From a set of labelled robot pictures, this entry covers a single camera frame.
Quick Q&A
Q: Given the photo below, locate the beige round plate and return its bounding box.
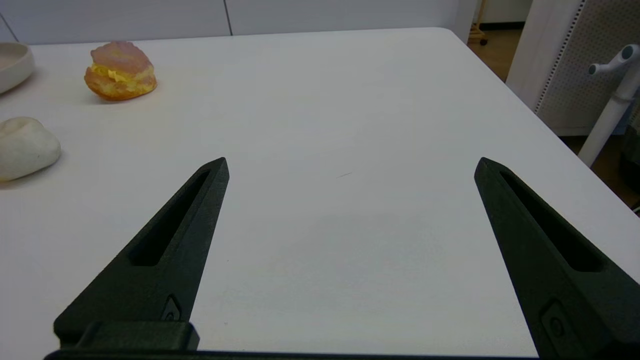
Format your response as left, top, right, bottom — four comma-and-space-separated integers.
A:
0, 42, 36, 95

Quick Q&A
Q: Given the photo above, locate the cream puff bread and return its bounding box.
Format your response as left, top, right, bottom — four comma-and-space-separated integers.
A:
84, 41, 158, 102

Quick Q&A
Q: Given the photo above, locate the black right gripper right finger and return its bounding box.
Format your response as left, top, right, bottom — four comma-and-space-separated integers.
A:
473, 157, 640, 360

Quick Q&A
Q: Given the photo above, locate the white and orange bun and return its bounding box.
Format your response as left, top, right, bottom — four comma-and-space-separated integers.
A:
0, 117, 62, 182

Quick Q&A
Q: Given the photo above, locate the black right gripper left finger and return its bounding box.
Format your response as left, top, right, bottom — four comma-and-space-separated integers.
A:
53, 157, 230, 351

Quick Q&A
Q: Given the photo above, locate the white pegboard shelf unit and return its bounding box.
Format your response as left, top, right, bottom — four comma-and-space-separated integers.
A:
506, 0, 640, 137

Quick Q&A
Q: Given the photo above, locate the wooden cart leg with caster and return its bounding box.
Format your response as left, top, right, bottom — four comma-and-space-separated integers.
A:
469, 0, 489, 47

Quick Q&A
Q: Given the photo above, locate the white pole with crank handle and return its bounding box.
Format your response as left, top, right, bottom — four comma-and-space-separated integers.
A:
577, 44, 640, 168

